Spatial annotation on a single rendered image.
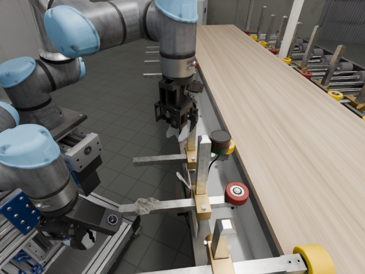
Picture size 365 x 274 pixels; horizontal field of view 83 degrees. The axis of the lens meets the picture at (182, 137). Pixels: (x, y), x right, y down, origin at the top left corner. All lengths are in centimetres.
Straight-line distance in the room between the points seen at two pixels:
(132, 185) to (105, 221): 146
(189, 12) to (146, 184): 166
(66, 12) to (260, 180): 73
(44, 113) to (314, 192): 99
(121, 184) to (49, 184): 158
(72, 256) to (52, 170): 116
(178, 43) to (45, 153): 29
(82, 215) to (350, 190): 85
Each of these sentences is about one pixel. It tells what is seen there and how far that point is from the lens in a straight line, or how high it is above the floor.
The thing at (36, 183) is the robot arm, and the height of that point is 124.
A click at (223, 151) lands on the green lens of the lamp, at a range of 61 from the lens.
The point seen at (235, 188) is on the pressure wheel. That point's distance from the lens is 76.
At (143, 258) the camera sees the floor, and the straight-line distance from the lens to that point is 162.
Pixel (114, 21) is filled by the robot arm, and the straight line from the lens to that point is 42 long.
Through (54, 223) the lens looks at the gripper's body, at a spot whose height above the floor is 110.
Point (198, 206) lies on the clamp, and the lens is 75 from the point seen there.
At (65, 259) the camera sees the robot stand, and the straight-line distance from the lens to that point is 153.
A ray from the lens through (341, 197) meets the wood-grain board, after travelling 91.
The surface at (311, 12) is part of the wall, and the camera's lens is 711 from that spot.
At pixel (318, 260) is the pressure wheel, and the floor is 98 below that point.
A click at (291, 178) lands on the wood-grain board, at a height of 90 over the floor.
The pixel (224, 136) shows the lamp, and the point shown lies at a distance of 61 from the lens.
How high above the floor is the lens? 150
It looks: 40 degrees down
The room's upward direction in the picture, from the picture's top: straight up
